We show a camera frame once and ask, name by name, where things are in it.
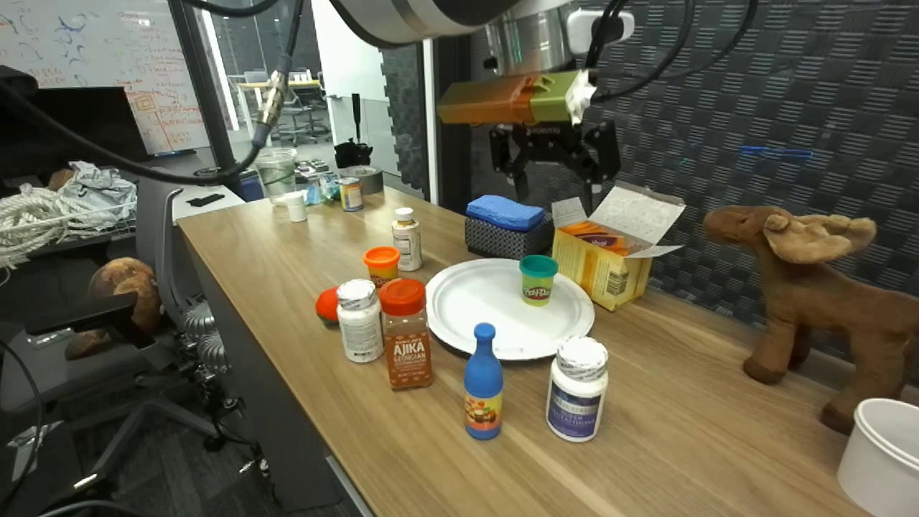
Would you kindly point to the teal lid putty tub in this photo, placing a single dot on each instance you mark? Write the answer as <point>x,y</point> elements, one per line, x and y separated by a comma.
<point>539,278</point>

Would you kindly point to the small black object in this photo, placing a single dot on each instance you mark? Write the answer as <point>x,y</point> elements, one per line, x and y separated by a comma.
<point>354,154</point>

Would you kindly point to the clear plastic container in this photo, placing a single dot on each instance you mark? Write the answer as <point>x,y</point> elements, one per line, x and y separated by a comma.
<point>276,175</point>

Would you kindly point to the small white jar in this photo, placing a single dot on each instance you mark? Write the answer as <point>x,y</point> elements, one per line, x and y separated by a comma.
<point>296,209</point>

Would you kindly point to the open yellow cardboard box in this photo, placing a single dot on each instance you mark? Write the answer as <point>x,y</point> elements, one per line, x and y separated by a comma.
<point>598,264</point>

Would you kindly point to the white pill bottle grey label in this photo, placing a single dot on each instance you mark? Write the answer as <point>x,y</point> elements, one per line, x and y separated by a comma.
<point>359,325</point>

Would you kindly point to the grey office chair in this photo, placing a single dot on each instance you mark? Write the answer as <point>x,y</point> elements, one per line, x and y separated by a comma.
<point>158,241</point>

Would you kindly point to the black phone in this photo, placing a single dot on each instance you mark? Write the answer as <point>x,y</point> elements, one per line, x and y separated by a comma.
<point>204,200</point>

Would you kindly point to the white bottle green label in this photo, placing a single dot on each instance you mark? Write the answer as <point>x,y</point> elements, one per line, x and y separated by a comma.
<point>405,241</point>

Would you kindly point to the white round plastic cup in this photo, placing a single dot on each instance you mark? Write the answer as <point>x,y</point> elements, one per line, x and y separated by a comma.
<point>885,463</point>

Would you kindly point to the blue toy bottle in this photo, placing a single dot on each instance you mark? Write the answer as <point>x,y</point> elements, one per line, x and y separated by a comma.
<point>483,389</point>

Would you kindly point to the grey duct tape roll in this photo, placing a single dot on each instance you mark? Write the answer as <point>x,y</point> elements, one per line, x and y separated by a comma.
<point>372,182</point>

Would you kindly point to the grey woven basket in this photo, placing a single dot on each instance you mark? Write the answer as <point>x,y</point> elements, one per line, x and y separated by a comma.
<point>504,243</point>

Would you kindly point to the orange lid spice jar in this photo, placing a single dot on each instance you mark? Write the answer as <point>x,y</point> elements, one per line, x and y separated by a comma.
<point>410,345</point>

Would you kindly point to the white side table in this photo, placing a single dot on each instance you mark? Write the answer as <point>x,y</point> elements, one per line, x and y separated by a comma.
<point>216,213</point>

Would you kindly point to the yellow can grey lid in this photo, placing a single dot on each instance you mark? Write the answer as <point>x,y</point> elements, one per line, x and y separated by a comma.
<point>352,198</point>

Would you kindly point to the orange lid yellow putty tub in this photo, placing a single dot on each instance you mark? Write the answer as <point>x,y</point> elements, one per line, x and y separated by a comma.
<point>384,264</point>

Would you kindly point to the brown plush moose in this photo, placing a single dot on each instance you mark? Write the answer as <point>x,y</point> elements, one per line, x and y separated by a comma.
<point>822,307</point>

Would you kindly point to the white paper plate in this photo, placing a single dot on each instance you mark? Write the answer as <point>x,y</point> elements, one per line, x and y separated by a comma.
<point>490,311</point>

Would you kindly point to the red toy strawberry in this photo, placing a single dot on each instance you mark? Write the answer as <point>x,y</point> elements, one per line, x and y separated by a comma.
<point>329,307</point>

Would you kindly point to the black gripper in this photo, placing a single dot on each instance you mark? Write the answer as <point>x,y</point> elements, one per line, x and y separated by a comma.
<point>555,143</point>

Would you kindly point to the brown plush toy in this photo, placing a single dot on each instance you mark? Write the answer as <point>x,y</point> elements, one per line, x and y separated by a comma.
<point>130,289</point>

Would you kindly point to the white bottle purple label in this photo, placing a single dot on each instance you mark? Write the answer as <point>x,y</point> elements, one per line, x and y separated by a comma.
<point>578,399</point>

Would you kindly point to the blue tape strip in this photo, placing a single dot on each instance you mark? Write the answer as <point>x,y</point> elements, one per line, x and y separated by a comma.
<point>776,154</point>

